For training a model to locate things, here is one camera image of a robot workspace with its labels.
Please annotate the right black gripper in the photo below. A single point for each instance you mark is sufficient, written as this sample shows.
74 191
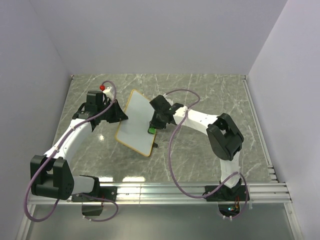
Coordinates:
153 122

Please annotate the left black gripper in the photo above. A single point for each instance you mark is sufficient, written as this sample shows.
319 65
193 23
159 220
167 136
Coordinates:
119 115

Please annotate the green whiteboard eraser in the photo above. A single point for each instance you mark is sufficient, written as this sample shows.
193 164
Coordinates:
151 130

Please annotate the yellow framed whiteboard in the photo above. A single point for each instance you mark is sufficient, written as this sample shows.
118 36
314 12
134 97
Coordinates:
133 132

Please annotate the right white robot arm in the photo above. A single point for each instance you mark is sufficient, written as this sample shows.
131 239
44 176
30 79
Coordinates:
225 138

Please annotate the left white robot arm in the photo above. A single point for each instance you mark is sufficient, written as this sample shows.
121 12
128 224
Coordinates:
50 173

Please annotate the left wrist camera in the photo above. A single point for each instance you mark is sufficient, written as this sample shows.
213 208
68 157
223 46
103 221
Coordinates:
108 91

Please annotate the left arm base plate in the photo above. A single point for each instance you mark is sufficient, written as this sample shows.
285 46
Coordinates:
103 192

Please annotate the aluminium front rail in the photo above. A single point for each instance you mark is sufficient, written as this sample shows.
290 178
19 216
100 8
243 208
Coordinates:
167 193

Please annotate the aluminium rail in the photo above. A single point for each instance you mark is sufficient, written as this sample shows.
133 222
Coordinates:
167 193
271 170

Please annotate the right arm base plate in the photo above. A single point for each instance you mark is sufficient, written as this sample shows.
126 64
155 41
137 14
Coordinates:
215 195

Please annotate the aluminium right rail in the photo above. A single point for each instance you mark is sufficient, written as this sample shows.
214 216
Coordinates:
271 170

